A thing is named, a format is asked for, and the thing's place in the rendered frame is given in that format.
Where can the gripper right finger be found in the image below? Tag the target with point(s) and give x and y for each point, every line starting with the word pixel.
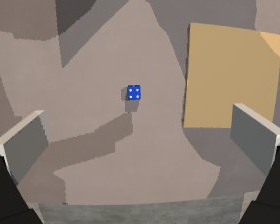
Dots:
pixel 259 139

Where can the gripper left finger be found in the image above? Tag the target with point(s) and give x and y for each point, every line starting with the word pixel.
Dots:
pixel 20 148

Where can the blue die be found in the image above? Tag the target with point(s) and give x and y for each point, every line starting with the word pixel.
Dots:
pixel 133 92

